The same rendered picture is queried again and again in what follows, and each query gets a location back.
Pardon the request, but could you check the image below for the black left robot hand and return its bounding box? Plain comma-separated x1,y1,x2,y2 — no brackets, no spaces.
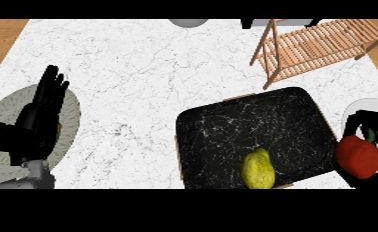
0,64,71,167

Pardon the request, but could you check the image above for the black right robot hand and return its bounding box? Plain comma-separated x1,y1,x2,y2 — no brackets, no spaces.
335,109,378,190

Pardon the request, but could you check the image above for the red bell pepper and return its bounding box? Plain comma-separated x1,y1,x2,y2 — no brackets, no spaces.
334,128,378,180

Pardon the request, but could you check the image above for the wooden tiered shelf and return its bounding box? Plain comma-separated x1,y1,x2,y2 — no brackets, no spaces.
248,19,378,91

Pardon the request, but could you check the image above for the black marble tray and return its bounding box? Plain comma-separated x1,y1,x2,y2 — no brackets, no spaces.
175,86,343,190

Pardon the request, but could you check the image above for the grey-green round plate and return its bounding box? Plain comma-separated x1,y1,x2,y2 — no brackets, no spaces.
0,83,83,184

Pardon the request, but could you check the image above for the yellow-green pear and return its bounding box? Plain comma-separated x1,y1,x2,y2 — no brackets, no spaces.
240,147,276,190

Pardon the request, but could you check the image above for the grey appliance with black feet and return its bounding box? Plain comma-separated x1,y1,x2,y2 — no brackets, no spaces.
240,19,325,30

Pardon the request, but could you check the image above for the grey round bowl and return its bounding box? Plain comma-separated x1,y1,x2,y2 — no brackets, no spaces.
167,19,211,29

